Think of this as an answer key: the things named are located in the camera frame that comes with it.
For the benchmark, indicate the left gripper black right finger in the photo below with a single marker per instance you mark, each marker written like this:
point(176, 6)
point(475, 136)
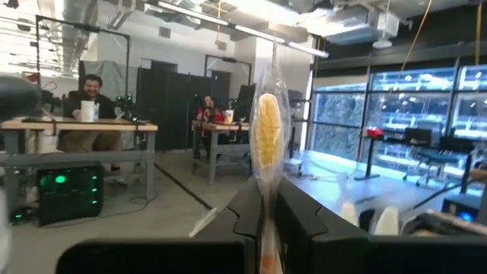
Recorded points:
point(323, 247)

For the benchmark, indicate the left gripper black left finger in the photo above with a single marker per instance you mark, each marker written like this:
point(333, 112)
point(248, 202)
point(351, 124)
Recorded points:
point(228, 243)

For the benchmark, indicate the orange toothbrush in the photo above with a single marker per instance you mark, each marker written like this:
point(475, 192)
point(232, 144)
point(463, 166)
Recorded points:
point(268, 129)

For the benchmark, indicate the black background robot arm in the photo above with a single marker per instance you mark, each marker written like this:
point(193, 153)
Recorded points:
point(123, 104)

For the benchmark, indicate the long grey worktable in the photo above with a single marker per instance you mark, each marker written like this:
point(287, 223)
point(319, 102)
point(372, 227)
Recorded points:
point(342, 179)

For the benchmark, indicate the wooden desk grey legs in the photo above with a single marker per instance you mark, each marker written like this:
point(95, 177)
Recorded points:
point(224, 127)
point(76, 125)

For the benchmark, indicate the red object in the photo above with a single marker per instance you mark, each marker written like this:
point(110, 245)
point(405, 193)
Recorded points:
point(374, 133)

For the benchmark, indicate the small white yellow canister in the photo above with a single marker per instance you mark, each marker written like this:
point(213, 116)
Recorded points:
point(229, 116)

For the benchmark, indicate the person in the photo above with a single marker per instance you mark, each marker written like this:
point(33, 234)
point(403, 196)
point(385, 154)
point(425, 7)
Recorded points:
point(89, 110)
point(209, 112)

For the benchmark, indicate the black office chair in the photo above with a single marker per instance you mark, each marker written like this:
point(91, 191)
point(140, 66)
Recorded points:
point(430, 152)

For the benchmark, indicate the black monitor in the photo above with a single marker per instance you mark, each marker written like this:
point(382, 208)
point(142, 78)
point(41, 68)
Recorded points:
point(245, 100)

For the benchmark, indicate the black computer blue light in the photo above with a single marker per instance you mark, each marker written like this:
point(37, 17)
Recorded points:
point(462, 209)

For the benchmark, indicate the black room partition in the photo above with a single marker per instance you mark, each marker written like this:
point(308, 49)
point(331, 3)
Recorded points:
point(171, 110)

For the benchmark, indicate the black computer green lights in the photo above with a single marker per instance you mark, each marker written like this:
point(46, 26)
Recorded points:
point(70, 194)

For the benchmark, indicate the long ceiling light strip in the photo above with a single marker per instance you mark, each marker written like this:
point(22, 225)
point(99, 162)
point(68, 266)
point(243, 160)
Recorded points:
point(247, 29)

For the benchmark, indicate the white ceiling air unit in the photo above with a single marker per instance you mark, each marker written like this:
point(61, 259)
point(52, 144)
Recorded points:
point(361, 26)

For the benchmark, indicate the black rounded object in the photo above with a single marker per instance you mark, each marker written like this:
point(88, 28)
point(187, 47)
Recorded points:
point(17, 97)

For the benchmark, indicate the black pedestal stand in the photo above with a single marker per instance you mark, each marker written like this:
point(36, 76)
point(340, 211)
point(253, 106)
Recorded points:
point(369, 160)

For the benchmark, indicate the glass window wall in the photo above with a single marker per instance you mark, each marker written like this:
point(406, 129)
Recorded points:
point(399, 110)

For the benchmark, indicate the black metal frame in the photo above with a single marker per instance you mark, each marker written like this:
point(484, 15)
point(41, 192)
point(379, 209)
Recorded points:
point(81, 26)
point(228, 59)

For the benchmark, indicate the silver ventilation duct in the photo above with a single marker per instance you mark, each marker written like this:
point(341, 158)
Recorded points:
point(76, 30)

